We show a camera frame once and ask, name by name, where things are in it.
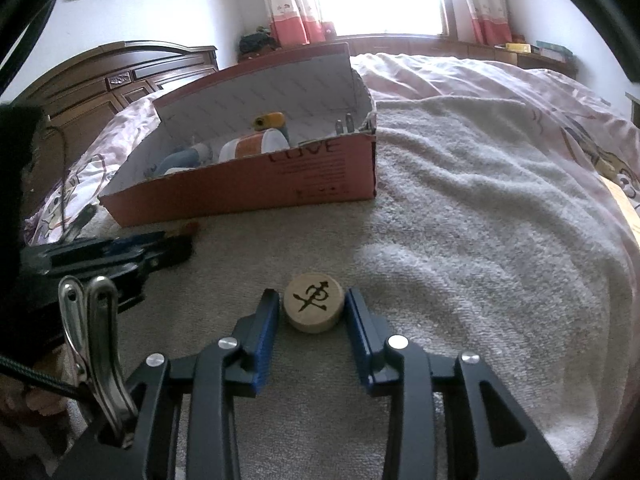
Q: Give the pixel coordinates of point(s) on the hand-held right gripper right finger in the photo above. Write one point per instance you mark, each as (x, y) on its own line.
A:
(360, 340)

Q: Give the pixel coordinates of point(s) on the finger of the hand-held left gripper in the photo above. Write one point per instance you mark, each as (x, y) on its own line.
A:
(170, 252)
(130, 245)

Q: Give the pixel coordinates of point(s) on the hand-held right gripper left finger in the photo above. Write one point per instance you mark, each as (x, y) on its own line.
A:
(265, 340)

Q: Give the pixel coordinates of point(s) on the small red toy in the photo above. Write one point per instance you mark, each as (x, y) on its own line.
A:
(187, 230)

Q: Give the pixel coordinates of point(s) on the round wooden chess piece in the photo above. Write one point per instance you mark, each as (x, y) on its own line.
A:
(314, 300)

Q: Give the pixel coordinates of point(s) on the red cardboard box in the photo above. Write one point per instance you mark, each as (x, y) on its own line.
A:
(250, 185)

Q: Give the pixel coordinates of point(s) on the white bottle with orange label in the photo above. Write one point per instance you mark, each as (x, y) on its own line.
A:
(250, 145)

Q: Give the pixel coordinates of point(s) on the teal and yellow lighter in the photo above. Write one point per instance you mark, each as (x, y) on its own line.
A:
(270, 120)

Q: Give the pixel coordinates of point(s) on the white charger plug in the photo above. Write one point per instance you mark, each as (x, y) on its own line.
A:
(345, 127)

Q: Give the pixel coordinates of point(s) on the metal spring clip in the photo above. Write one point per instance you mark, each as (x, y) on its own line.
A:
(100, 350)

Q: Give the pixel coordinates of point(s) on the white towel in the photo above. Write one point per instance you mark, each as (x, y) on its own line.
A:
(450, 260)

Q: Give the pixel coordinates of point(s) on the dark wooden headboard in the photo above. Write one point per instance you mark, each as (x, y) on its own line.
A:
(100, 85)

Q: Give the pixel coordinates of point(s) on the dark bag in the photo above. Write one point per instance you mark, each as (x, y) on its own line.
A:
(255, 42)

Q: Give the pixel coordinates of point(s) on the pink and white curtain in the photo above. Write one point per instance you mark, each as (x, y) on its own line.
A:
(290, 15)
(485, 10)

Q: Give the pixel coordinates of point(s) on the pink printed quilt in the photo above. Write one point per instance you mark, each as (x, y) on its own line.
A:
(475, 75)

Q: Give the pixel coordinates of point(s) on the yellow box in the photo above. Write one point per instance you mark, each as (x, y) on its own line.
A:
(517, 46)

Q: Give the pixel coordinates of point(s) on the stack of teal books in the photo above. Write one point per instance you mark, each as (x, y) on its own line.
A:
(552, 52)

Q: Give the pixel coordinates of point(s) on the dark box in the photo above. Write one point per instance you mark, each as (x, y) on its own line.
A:
(634, 110)

